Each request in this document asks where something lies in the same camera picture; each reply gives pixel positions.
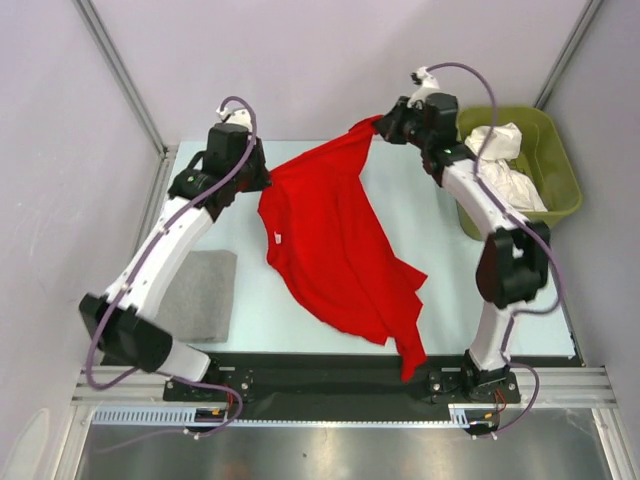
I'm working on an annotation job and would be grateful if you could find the red t shirt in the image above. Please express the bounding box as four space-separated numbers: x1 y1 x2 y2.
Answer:
258 117 428 382

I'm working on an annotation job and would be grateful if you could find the white slotted cable duct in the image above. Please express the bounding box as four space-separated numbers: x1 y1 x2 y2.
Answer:
92 406 470 429

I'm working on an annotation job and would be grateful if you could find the white crumpled t shirt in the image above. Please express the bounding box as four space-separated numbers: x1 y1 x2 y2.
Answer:
464 122 547 212

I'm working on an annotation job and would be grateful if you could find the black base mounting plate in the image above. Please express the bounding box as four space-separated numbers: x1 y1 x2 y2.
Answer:
101 349 584 422

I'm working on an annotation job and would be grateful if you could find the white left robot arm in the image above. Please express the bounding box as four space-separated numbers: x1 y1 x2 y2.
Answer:
79 122 270 400

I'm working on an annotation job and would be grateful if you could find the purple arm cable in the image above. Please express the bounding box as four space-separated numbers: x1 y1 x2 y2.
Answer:
84 96 261 451
429 62 561 439

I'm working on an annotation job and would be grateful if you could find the green plastic bin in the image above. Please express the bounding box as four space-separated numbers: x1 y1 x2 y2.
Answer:
458 106 583 228

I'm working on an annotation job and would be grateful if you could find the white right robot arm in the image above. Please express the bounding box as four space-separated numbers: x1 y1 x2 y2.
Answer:
375 92 550 402

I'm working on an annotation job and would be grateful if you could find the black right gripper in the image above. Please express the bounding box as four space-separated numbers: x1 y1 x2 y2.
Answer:
376 95 435 149

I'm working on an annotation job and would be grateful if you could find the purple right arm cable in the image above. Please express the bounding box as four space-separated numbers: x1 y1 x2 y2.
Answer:
429 62 561 439

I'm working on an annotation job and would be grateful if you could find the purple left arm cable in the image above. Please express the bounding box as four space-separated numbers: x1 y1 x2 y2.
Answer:
84 96 261 451

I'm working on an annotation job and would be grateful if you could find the folded grey t shirt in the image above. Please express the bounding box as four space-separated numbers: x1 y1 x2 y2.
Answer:
155 250 237 344

